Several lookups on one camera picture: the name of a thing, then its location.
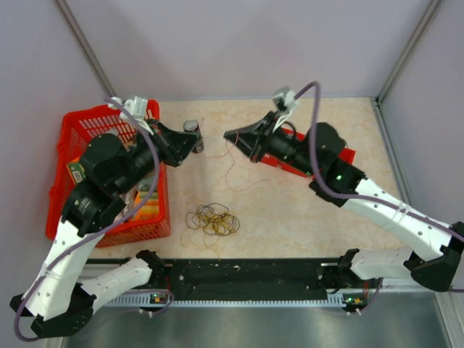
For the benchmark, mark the green orange carton box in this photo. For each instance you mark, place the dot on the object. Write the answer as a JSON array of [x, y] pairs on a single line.
[[75, 171]]

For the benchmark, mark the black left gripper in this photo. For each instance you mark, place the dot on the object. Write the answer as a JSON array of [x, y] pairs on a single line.
[[175, 144]]

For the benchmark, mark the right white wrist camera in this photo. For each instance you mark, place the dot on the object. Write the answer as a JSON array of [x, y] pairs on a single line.
[[285, 102]]

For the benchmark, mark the red three-compartment bin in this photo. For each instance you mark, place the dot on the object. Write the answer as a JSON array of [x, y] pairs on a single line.
[[295, 156]]

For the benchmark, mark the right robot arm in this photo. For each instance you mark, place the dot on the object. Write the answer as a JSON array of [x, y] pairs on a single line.
[[433, 250]]

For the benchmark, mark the black drink can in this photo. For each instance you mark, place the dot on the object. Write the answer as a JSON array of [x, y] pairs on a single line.
[[192, 126]]

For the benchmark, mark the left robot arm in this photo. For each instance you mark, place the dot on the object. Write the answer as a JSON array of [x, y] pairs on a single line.
[[59, 304]]

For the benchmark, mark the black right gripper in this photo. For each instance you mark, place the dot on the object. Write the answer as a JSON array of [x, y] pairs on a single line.
[[248, 137]]

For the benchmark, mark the red plastic shopping basket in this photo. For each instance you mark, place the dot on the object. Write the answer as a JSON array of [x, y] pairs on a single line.
[[152, 221]]

